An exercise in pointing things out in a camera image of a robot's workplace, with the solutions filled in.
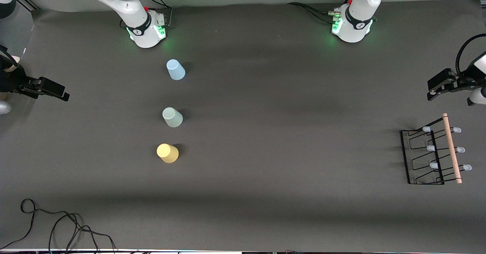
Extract black left arm hose cable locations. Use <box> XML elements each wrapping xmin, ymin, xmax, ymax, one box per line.
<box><xmin>456</xmin><ymin>34</ymin><xmax>486</xmax><ymax>76</ymax></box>

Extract light blue plastic cup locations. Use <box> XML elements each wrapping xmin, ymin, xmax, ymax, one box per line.
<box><xmin>166</xmin><ymin>59</ymin><xmax>186</xmax><ymax>81</ymax></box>

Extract thin black cable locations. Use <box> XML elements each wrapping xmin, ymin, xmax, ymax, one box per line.
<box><xmin>48</xmin><ymin>212</ymin><xmax>117</xmax><ymax>254</ymax></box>
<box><xmin>0</xmin><ymin>198</ymin><xmax>82</xmax><ymax>249</ymax></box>

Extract black arm base cable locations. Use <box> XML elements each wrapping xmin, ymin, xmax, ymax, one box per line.
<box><xmin>287</xmin><ymin>2</ymin><xmax>335</xmax><ymax>15</ymax></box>
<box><xmin>141</xmin><ymin>0</ymin><xmax>174</xmax><ymax>28</ymax></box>
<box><xmin>302</xmin><ymin>5</ymin><xmax>336</xmax><ymax>23</ymax></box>

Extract black wire cup holder rack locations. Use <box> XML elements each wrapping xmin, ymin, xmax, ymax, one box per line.
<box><xmin>400</xmin><ymin>113</ymin><xmax>472</xmax><ymax>185</ymax></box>

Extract pale green plastic cup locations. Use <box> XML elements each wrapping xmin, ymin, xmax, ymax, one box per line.
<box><xmin>162</xmin><ymin>107</ymin><xmax>183</xmax><ymax>128</ymax></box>

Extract dark grey table mat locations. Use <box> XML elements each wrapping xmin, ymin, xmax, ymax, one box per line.
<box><xmin>0</xmin><ymin>0</ymin><xmax>486</xmax><ymax>251</ymax></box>

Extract yellow plastic cup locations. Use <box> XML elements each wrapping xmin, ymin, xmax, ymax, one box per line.
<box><xmin>156</xmin><ymin>144</ymin><xmax>179</xmax><ymax>164</ymax></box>

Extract black left arm base cable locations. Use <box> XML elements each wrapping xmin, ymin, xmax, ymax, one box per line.
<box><xmin>302</xmin><ymin>5</ymin><xmax>336</xmax><ymax>23</ymax></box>
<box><xmin>287</xmin><ymin>2</ymin><xmax>335</xmax><ymax>15</ymax></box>

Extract black right arm base cable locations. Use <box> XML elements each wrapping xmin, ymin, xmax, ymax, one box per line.
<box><xmin>141</xmin><ymin>0</ymin><xmax>174</xmax><ymax>28</ymax></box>

